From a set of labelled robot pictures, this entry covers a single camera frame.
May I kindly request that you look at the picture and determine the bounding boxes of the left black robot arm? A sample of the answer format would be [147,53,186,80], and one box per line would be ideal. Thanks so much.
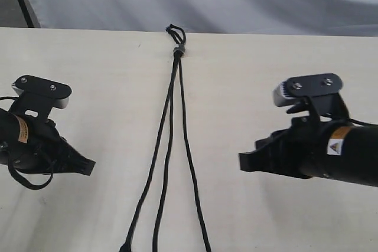
[1,109,95,176]

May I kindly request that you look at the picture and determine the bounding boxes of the white backdrop cloth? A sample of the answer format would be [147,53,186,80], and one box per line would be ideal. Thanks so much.
[29,0,377,37]

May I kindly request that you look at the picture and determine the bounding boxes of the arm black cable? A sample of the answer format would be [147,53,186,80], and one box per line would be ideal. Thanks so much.
[0,95,60,191]
[339,95,378,129]

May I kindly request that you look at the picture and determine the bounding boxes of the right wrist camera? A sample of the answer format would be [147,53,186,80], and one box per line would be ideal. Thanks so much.
[272,73,343,107]

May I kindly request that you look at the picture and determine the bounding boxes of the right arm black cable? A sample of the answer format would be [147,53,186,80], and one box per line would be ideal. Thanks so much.
[339,95,378,129]

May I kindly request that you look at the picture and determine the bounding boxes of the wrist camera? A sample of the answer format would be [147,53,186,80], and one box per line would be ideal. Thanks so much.
[12,75,72,109]
[272,73,343,107]

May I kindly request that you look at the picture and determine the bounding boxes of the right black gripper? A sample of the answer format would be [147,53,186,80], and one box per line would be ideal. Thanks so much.
[239,117,346,179]

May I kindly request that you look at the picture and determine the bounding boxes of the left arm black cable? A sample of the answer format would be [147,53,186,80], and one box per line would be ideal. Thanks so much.
[0,95,60,191]

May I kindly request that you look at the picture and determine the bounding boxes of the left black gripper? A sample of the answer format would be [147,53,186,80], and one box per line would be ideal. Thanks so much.
[17,116,96,176]

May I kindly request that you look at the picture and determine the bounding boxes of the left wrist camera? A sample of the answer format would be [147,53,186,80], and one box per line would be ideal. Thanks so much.
[12,75,72,109]

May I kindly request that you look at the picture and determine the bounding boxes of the grey metal cable clamp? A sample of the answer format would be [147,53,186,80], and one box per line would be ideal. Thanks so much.
[173,44,186,58]

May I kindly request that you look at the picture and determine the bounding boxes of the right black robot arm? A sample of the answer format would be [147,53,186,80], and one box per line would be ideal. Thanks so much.
[239,117,377,186]

